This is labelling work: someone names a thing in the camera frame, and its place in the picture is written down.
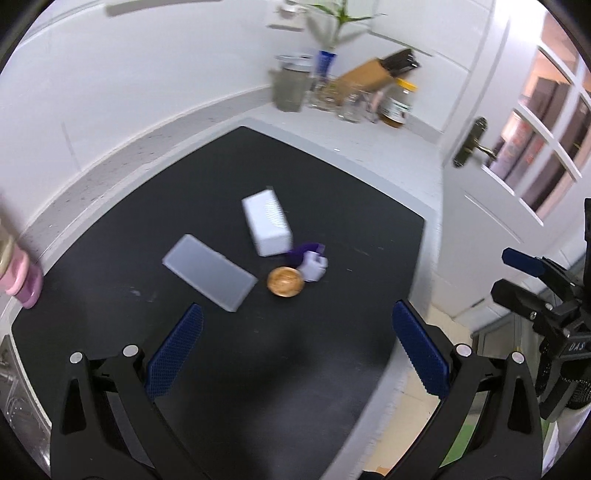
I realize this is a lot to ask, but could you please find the pink stacked bottle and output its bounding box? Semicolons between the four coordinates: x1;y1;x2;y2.
0;194;44;309

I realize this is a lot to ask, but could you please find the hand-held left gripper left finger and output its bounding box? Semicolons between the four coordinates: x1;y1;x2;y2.
51;303;204;480

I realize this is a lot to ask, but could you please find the black mat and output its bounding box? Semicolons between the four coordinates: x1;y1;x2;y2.
11;126;426;480

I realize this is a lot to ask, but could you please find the person's right forearm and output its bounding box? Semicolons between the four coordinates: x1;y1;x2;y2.
542;406;589;469

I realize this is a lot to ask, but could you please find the yellow-lidded jar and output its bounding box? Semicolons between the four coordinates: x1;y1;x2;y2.
379;78;417;128

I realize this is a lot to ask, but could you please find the white door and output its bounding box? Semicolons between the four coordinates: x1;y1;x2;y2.
438;0;591;333

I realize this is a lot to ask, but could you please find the white cardboard box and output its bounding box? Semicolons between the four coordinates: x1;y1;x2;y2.
241;187;294;258

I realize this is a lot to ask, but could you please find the grey shaker bottle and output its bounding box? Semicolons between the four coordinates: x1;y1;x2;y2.
272;54;315;113

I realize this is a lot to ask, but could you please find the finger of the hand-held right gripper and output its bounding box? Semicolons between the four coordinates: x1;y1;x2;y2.
490;279;573;333
502;248;580;302

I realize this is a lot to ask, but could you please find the blue glass vase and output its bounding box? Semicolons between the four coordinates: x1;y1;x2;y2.
315;50;338;79

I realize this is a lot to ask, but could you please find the wooden knife block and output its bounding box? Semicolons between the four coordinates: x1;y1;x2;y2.
337;59;393;93

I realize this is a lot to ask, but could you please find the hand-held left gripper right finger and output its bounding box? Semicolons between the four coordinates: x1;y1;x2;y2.
392;300;543;480

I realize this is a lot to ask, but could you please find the brass door handle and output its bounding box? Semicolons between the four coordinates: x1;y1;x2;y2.
452;117;498;168

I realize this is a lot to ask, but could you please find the small white purple wrapper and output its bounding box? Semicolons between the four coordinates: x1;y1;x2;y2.
286;242;329;282

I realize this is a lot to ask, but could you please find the steel sink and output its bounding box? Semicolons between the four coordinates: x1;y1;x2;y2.
0;335;51;467

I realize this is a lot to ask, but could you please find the green bamboo plant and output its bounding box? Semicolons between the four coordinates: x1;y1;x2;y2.
300;0;386;49

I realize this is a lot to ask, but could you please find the small gold round dish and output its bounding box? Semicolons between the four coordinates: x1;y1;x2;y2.
267;266;305;298

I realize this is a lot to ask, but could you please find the clear glass mug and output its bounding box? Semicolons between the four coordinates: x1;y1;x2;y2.
309;76;342;112
339;90;370;124

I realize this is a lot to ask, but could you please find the translucent plastic lid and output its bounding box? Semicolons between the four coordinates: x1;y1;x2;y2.
161;234;258;312

